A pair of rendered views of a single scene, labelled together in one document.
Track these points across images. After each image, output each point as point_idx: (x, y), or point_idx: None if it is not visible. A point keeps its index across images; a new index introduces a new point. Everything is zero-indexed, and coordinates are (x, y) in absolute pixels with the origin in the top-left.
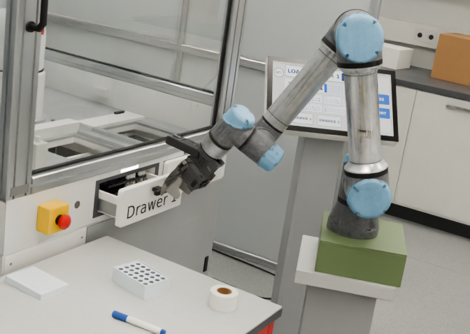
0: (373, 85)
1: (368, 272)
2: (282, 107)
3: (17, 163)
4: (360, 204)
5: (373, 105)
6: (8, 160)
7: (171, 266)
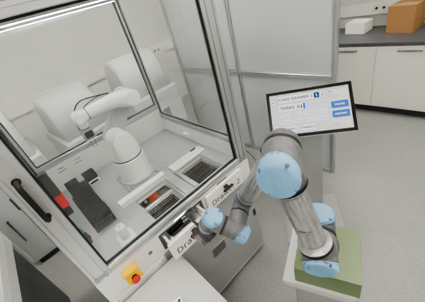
0: (303, 203)
1: (333, 287)
2: (245, 194)
3: (91, 270)
4: (313, 272)
5: (307, 215)
6: (83, 273)
7: (203, 287)
